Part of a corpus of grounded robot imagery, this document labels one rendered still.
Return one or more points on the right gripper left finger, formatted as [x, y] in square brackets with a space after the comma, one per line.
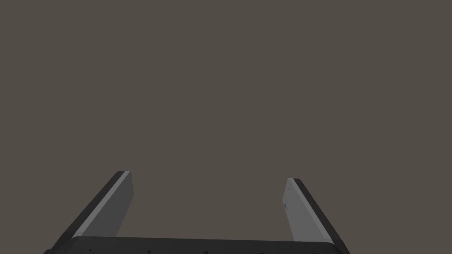
[107, 208]

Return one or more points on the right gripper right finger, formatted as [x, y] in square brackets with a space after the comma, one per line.
[305, 215]

